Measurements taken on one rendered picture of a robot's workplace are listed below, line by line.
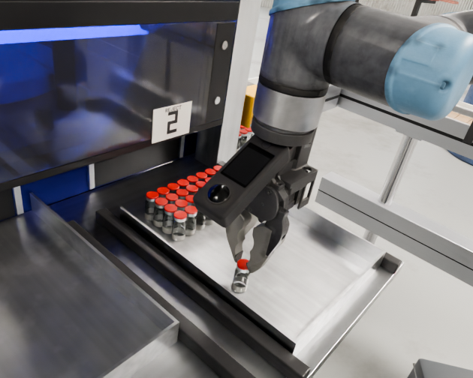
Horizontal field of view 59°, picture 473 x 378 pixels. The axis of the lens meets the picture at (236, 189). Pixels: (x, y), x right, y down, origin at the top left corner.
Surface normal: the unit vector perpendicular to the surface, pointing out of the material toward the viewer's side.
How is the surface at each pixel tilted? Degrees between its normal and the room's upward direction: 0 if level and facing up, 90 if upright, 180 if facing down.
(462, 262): 90
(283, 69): 90
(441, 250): 90
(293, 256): 0
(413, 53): 64
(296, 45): 101
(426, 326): 0
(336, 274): 0
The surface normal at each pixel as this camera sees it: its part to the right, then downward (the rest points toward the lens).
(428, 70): -0.57, 0.14
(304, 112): 0.36, 0.55
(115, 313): 0.15, -0.84
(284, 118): -0.17, 0.51
